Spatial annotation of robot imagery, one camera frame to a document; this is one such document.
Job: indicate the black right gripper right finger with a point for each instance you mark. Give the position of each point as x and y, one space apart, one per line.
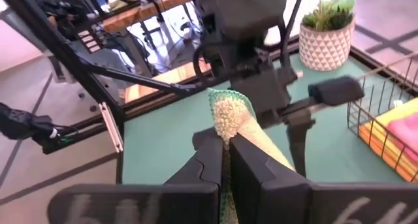
277 201

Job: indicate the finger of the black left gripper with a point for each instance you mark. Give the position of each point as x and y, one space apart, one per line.
336 90

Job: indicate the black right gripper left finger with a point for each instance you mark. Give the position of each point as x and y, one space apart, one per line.
183 201

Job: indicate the light green microfiber towel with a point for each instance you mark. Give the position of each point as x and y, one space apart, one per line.
230 116

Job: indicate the yellow microfiber towel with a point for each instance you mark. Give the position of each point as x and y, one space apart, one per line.
401 111

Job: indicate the pink microfiber towel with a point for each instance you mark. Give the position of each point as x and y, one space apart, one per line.
405 132

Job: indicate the orange microfiber towel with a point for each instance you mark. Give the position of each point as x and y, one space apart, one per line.
388 163

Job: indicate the succulent in white patterned pot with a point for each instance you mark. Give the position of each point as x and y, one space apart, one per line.
326 47

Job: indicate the green table mat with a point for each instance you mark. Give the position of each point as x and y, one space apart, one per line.
163 145

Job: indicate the wooden desk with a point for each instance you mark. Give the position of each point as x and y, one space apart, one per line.
147 11

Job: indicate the white label stickers panel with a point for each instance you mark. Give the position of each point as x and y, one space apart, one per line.
89 41

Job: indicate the person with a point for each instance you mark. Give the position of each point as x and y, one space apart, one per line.
62 11

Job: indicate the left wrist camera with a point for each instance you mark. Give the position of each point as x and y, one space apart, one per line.
241 11

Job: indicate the silver aluminium bracket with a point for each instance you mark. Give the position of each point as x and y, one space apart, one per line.
111 127

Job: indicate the black aluminium table frame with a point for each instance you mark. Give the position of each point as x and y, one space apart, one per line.
60 51

